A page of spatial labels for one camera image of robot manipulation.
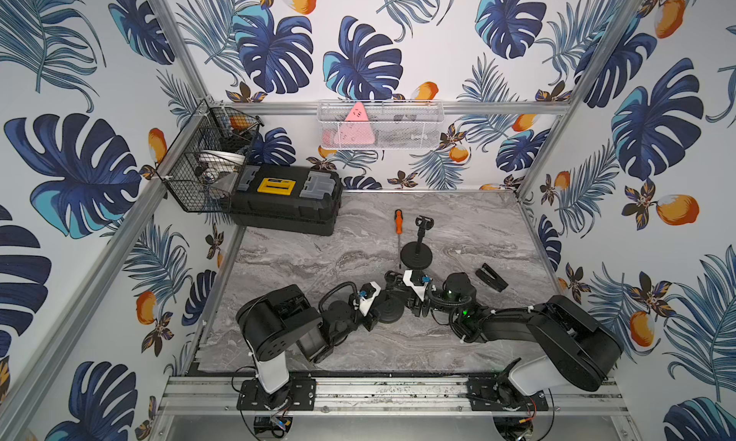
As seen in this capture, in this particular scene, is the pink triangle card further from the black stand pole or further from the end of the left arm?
the end of the left arm

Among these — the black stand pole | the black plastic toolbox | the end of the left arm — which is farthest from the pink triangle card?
the end of the left arm

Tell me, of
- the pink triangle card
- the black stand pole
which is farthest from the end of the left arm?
the pink triangle card

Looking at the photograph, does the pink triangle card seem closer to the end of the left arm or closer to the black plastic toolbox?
the black plastic toolbox

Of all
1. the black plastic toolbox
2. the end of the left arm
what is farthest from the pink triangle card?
the end of the left arm

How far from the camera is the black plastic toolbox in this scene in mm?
977

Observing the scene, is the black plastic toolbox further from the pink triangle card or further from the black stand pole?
the black stand pole

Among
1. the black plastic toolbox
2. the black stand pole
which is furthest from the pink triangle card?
the black stand pole
